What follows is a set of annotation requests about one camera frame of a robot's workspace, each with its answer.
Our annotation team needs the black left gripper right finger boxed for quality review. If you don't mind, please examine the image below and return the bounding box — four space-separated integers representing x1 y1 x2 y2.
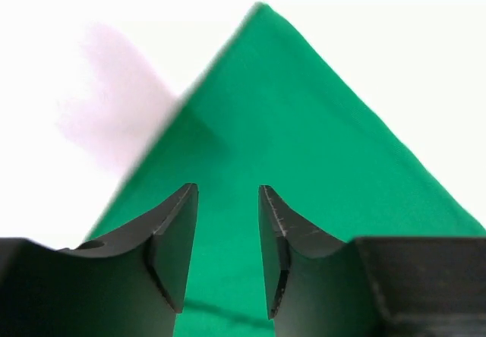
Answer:
259 185 485 336

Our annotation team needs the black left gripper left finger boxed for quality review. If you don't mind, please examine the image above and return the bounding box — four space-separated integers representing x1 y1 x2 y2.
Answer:
1 184 198 336

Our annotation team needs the green t-shirt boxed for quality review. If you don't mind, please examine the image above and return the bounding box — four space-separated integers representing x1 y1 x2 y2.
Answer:
92 4 485 336

